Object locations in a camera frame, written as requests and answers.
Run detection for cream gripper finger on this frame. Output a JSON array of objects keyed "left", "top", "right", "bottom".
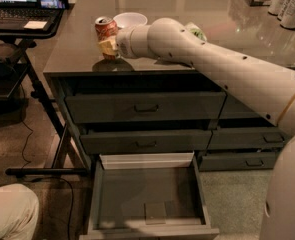
[{"left": 98, "top": 37, "right": 117, "bottom": 56}]

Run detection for red coke can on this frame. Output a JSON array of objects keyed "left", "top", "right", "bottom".
[{"left": 95, "top": 16, "right": 118, "bottom": 60}]

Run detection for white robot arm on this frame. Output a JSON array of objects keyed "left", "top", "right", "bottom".
[{"left": 99, "top": 18, "right": 295, "bottom": 240}]

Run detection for grey drawer cabinet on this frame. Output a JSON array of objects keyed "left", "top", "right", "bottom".
[{"left": 43, "top": 0, "right": 295, "bottom": 240}]

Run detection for middle left grey drawer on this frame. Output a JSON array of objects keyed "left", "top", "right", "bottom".
[{"left": 80, "top": 130, "right": 211, "bottom": 154}]

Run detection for grey drawer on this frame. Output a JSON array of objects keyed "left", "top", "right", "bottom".
[
  {"left": 65, "top": 92, "right": 225, "bottom": 123},
  {"left": 199, "top": 152, "right": 278, "bottom": 171},
  {"left": 209, "top": 127, "right": 286, "bottom": 150},
  {"left": 220, "top": 95, "right": 260, "bottom": 119},
  {"left": 80, "top": 130, "right": 211, "bottom": 154}
]

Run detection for top left grey drawer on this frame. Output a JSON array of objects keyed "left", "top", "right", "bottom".
[{"left": 65, "top": 92, "right": 225, "bottom": 123}]

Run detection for top right grey drawer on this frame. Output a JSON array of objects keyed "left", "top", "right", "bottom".
[{"left": 220, "top": 95, "right": 260, "bottom": 119}]

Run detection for open bottom left drawer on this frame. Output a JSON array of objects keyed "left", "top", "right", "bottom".
[{"left": 79, "top": 152, "right": 219, "bottom": 240}]

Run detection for bottom right grey drawer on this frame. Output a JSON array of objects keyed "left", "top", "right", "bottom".
[{"left": 199, "top": 152, "right": 278, "bottom": 171}]

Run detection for middle right grey drawer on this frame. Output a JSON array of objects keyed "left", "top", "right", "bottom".
[{"left": 209, "top": 127, "right": 286, "bottom": 150}]

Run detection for white ceramic bowl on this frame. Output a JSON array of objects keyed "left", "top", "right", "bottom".
[{"left": 114, "top": 12, "right": 148, "bottom": 29}]

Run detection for green chip bag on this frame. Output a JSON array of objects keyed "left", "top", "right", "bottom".
[{"left": 185, "top": 22, "right": 207, "bottom": 41}]

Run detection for black laptop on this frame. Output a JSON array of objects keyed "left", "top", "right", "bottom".
[{"left": 0, "top": 0, "right": 61, "bottom": 32}]

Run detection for black laptop stand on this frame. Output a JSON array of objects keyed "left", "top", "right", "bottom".
[{"left": 0, "top": 9, "right": 88, "bottom": 178}]

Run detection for person's beige trouser knee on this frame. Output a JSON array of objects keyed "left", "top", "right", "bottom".
[{"left": 0, "top": 184, "right": 39, "bottom": 240}]

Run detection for black floor cable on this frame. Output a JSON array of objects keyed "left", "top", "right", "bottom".
[{"left": 18, "top": 83, "right": 75, "bottom": 240}]

